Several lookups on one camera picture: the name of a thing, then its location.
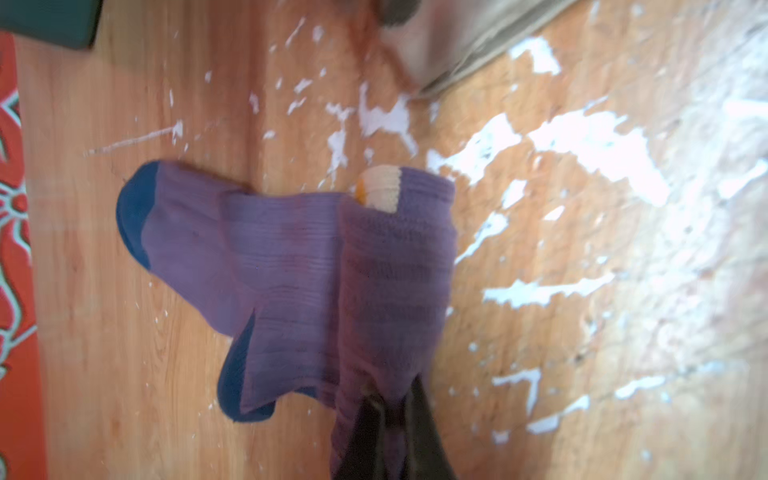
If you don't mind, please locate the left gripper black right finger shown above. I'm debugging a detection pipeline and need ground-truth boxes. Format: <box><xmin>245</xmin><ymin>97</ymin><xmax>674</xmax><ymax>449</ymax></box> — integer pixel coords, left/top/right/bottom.
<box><xmin>401</xmin><ymin>376</ymin><xmax>457</xmax><ymax>480</ymax></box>

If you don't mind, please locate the purple sock with yellow cuff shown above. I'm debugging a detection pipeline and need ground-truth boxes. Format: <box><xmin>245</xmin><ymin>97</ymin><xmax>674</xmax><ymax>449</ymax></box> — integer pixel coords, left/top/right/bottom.
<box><xmin>116</xmin><ymin>160</ymin><xmax>457</xmax><ymax>479</ymax></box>

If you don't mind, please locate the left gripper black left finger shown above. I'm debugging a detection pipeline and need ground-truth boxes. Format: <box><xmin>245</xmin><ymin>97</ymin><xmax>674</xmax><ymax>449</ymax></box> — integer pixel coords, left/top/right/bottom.
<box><xmin>333</xmin><ymin>394</ymin><xmax>387</xmax><ymax>480</ymax></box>

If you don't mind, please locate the green divided organizer tray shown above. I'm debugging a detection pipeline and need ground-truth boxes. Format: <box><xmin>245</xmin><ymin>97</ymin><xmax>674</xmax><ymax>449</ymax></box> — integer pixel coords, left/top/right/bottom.
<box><xmin>1</xmin><ymin>0</ymin><xmax>103</xmax><ymax>50</ymax></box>

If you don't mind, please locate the brown argyle sock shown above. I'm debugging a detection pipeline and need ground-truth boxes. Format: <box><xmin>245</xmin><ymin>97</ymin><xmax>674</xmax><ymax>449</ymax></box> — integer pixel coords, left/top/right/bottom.
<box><xmin>372</xmin><ymin>0</ymin><xmax>573</xmax><ymax>97</ymax></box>

